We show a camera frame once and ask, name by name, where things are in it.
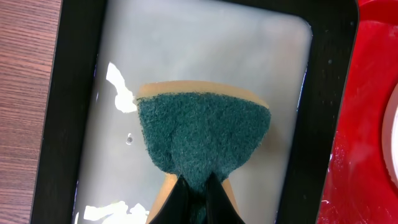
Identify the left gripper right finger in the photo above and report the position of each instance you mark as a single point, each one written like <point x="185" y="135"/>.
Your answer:
<point x="219" y="209"/>

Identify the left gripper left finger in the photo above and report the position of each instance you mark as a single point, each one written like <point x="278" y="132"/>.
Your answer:
<point x="176" y="203"/>

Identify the white round plate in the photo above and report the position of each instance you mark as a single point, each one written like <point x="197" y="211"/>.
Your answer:
<point x="389" y="136"/>

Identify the black water tray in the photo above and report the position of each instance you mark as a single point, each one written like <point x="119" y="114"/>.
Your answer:
<point x="334" y="25"/>

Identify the red plastic tray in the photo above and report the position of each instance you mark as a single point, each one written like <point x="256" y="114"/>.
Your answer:
<point x="358" y="188"/>

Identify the green yellow sponge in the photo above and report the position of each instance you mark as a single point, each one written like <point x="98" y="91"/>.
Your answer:
<point x="194" y="128"/>

